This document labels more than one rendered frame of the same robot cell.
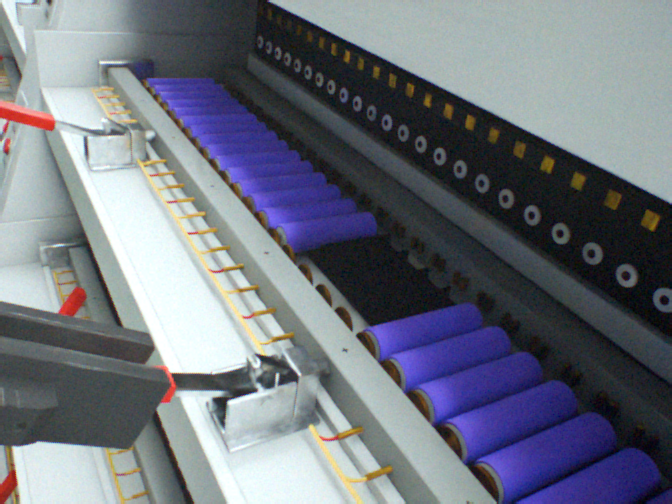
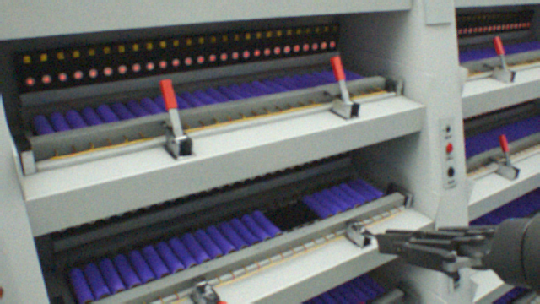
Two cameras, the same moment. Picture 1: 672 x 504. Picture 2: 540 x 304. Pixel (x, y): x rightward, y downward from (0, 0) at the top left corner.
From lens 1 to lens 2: 0.75 m
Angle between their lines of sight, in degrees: 78
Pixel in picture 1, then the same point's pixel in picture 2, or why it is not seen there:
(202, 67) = not seen: hidden behind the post
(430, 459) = (371, 206)
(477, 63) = (368, 138)
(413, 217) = (259, 200)
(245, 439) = (368, 241)
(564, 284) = (299, 175)
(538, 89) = (379, 135)
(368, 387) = (355, 213)
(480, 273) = (290, 191)
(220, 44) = not seen: hidden behind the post
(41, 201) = not seen: outside the picture
